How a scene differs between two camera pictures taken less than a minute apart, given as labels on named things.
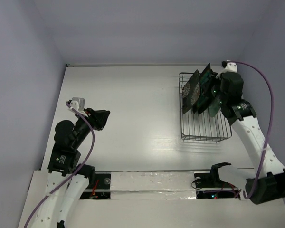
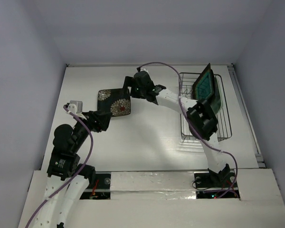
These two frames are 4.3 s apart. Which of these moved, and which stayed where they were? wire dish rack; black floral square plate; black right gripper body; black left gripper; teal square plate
Moved: black right gripper body; black floral square plate
Stayed: teal square plate; wire dish rack; black left gripper
